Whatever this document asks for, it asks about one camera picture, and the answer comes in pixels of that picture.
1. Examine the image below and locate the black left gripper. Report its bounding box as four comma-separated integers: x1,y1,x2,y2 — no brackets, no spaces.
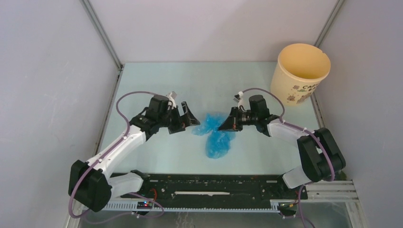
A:
158,102,199,134

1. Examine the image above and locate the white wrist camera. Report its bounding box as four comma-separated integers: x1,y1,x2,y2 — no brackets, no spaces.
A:
166,91,177,108
234,91,244,108

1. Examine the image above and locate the aluminium corner frame left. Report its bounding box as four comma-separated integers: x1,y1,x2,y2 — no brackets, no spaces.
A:
80,0,124,71

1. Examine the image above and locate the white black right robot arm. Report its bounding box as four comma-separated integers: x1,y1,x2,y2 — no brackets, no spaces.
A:
218,95,346,199

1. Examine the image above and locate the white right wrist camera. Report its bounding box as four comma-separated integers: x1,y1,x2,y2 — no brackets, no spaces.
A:
234,91,244,108

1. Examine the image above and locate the blue plastic trash bag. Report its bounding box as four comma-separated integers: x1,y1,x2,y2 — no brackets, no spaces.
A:
192,112,235,159

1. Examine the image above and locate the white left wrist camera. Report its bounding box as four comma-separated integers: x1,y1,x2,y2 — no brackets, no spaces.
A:
166,91,177,108

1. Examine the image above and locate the aluminium corner frame right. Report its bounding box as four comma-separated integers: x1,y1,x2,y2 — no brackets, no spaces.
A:
314,0,346,48

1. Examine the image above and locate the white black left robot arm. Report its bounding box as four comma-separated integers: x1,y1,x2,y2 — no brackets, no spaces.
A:
68,94,200,212

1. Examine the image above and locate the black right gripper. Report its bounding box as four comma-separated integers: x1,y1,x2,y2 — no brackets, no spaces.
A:
218,106,259,132

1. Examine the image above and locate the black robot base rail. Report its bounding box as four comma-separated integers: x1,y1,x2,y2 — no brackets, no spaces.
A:
108,171,307,210

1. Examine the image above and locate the yellow printed trash bin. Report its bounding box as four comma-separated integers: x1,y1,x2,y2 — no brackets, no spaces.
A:
270,43,331,106

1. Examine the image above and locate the aluminium corner frame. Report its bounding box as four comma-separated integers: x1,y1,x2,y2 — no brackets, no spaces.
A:
314,0,346,48
80,0,124,71

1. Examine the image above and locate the small lit circuit board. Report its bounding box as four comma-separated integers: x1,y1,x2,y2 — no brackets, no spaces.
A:
136,201,154,209

